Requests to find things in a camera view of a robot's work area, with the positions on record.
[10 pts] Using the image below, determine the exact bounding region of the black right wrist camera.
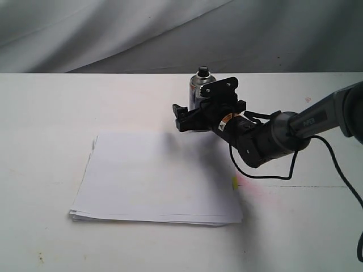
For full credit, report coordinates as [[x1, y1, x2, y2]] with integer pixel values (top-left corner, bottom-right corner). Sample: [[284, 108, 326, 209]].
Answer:
[[199, 77, 239, 98]]

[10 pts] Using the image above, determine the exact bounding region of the white paper stack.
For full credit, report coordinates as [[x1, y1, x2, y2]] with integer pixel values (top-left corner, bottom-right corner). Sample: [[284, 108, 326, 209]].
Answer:
[[69, 132, 242, 226]]

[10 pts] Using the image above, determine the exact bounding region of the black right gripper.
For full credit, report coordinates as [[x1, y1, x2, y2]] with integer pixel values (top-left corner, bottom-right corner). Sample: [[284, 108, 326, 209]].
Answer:
[[172, 98, 257, 142]]

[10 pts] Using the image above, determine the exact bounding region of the grey backdrop cloth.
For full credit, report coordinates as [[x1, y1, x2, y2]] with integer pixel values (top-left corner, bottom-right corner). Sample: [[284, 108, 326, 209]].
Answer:
[[1, 1, 362, 73]]

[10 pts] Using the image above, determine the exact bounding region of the black right camera cable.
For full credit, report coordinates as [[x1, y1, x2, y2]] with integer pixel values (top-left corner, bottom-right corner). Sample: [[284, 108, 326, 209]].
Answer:
[[229, 112, 363, 263]]

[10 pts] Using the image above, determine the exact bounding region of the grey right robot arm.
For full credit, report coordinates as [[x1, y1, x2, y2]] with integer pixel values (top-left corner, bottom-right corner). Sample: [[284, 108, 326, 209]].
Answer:
[[172, 77, 362, 168]]

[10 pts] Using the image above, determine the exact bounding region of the silver spray paint can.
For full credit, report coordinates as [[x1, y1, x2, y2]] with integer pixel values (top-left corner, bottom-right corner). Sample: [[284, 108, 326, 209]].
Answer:
[[189, 66, 216, 111]]

